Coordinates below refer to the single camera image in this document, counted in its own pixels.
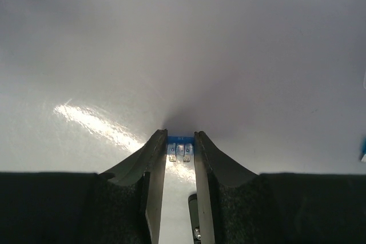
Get orange handled needle-nose pliers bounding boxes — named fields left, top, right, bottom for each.
left=188, top=193, right=201, bottom=243

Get dark blue blade fuse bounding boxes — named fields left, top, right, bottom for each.
left=166, top=136, right=194, bottom=163

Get light blue blade fuse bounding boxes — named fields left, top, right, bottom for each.
left=360, top=137, right=366, bottom=163

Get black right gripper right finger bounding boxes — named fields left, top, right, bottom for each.
left=194, top=131, right=365, bottom=243

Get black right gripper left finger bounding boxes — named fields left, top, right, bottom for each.
left=1, top=130, right=168, bottom=243

